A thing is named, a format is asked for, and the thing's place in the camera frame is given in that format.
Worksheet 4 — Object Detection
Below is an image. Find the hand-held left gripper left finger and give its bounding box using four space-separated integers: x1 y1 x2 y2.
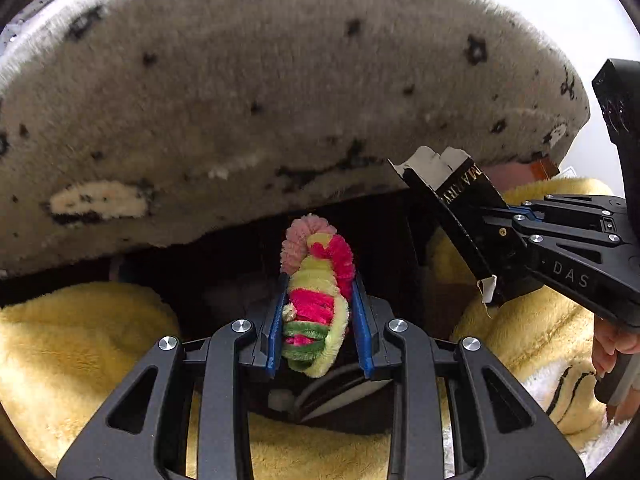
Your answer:
56 274 291 480

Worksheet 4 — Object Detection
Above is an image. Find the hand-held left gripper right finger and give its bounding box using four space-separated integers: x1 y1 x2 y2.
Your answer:
350 276 586 480

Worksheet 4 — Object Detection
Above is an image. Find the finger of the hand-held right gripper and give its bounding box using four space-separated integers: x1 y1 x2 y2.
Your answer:
482 220 638 331
500 193 628 238

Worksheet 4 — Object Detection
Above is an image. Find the pink green yellow chenille bundle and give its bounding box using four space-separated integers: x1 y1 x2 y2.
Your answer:
280 213 357 378

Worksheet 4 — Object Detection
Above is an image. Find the black cardboard box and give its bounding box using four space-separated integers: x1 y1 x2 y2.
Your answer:
388 146 511 318

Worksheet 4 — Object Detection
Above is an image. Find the person's right hand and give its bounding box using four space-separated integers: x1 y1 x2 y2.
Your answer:
591 319 640 376

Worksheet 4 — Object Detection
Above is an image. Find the orange flat object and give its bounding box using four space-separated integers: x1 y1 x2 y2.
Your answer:
529 156 562 179

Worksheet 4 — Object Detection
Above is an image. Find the yellow fleece clothing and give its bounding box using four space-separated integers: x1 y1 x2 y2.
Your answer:
0 177 640 480

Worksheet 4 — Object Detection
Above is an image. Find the grey printed blanket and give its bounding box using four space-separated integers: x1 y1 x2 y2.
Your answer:
0 0 591 278

